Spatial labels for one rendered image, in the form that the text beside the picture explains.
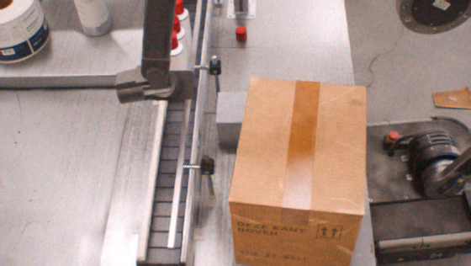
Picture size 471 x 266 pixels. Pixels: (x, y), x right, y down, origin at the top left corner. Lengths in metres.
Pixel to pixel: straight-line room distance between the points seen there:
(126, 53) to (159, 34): 0.55
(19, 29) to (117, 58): 0.28
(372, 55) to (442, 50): 0.36
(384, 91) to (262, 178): 1.73
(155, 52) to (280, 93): 0.26
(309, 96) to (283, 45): 0.54
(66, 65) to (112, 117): 0.22
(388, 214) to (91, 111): 1.08
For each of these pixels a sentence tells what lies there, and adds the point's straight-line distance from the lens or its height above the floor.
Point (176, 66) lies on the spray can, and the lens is 1.38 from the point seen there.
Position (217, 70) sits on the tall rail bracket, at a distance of 1.41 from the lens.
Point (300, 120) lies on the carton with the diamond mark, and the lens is 1.10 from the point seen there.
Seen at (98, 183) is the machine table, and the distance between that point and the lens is 1.42.
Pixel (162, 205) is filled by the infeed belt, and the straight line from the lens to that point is 1.29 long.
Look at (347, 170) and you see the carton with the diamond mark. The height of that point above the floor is 1.12.
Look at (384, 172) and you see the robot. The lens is 2.10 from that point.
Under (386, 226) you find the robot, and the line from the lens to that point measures 2.00.
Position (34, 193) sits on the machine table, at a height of 0.83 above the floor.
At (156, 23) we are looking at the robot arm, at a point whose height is 1.30.
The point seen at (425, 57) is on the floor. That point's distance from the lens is 2.89.
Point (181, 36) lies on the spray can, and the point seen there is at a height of 1.04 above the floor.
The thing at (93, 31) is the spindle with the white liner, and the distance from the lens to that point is 1.69.
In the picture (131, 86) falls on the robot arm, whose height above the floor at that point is 1.13.
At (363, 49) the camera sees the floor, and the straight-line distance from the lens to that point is 2.87.
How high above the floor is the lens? 1.98
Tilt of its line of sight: 52 degrees down
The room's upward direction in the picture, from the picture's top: 5 degrees counter-clockwise
